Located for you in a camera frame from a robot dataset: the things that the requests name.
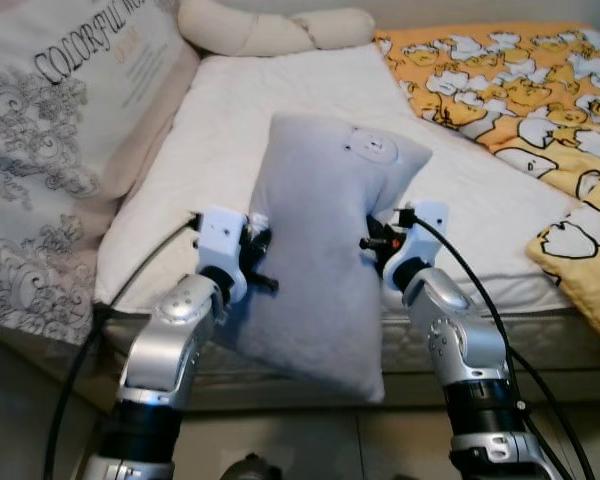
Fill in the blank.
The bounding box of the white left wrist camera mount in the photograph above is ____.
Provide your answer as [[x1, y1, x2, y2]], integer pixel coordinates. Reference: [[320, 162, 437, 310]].
[[195, 206, 251, 301]]

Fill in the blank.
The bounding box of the grey robot left leg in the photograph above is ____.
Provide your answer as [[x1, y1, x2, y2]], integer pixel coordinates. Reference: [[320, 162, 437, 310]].
[[220, 455, 281, 480]]

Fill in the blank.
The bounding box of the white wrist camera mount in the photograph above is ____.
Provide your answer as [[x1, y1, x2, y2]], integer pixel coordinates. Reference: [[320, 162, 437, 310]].
[[398, 202, 450, 286], [195, 206, 251, 301]]

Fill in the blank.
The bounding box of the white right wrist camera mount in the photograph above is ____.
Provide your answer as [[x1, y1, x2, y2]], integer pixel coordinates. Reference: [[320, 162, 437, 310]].
[[398, 202, 450, 286]]

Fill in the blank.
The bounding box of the yellow cartoon egg blanket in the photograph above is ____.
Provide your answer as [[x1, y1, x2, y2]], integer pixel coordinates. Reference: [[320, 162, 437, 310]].
[[373, 22, 600, 381]]

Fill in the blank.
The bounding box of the beige bolster pillow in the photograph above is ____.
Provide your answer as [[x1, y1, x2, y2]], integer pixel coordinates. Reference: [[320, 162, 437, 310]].
[[177, 0, 376, 58]]

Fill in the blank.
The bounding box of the grey bear pillow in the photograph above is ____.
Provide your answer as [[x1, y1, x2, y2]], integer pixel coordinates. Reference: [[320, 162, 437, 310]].
[[217, 112, 433, 404]]

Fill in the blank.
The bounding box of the white quilted mattress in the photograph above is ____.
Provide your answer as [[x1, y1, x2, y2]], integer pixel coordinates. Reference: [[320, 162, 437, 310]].
[[0, 43, 600, 411]]

